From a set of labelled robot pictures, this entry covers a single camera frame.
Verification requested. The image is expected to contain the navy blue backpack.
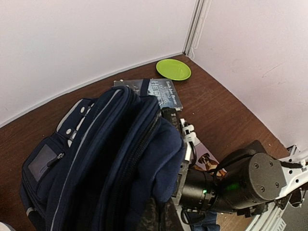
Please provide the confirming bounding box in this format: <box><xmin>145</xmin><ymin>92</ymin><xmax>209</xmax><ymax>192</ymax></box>
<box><xmin>19</xmin><ymin>78</ymin><xmax>221</xmax><ymax>231</ymax></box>

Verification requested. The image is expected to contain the right metal frame post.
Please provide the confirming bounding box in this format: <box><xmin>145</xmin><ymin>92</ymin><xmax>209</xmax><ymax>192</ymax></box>
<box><xmin>182</xmin><ymin>0</ymin><xmax>212</xmax><ymax>59</ymax></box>

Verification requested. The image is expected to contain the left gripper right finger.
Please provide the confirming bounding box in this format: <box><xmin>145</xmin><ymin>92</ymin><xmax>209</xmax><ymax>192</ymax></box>
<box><xmin>162</xmin><ymin>199</ymin><xmax>184</xmax><ymax>231</ymax></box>

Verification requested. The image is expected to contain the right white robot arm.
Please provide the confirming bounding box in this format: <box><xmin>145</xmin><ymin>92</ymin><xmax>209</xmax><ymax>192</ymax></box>
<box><xmin>172</xmin><ymin>149</ymin><xmax>308</xmax><ymax>217</ymax></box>

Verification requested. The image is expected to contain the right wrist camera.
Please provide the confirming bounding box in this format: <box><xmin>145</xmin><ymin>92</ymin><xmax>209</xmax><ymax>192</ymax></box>
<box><xmin>161</xmin><ymin>107</ymin><xmax>197</xmax><ymax>168</ymax></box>

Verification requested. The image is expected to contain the blue hardcover book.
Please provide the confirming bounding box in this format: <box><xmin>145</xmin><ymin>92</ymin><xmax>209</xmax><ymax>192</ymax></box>
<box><xmin>114</xmin><ymin>78</ymin><xmax>183</xmax><ymax>112</ymax></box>

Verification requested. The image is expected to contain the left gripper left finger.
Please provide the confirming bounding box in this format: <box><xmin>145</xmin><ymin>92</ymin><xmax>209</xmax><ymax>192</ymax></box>
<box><xmin>137</xmin><ymin>197</ymin><xmax>161</xmax><ymax>231</ymax></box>

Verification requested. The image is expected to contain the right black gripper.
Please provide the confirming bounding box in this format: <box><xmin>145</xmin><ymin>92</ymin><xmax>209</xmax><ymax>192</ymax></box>
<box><xmin>172</xmin><ymin>163</ymin><xmax>217</xmax><ymax>213</ymax></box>

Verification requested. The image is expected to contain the dog cover book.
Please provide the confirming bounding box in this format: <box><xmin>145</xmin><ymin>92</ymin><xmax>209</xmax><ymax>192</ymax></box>
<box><xmin>193</xmin><ymin>139</ymin><xmax>219</xmax><ymax>171</ymax></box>

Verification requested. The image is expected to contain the green plate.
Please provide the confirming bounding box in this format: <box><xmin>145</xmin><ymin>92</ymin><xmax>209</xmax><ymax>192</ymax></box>
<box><xmin>156</xmin><ymin>59</ymin><xmax>192</xmax><ymax>81</ymax></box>

